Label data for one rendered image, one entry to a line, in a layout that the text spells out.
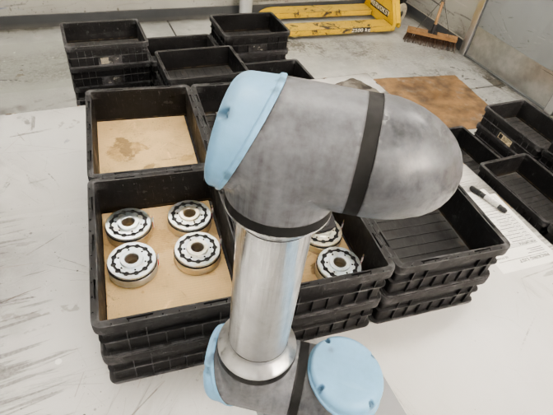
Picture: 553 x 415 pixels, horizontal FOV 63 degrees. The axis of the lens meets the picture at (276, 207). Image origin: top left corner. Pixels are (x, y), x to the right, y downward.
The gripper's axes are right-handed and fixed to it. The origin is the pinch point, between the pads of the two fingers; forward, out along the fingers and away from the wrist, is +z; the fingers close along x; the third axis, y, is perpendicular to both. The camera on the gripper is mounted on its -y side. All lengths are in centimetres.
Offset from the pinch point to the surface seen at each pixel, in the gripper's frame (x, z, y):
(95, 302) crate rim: 46, -14, -14
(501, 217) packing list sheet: -69, 24, 7
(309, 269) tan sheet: 2.9, 1.9, -8.3
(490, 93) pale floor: -224, 114, 187
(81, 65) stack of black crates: 61, 27, 162
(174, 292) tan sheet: 33.1, -2.0, -8.0
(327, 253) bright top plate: -2.0, -0.5, -6.8
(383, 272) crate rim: -9.1, -6.6, -19.3
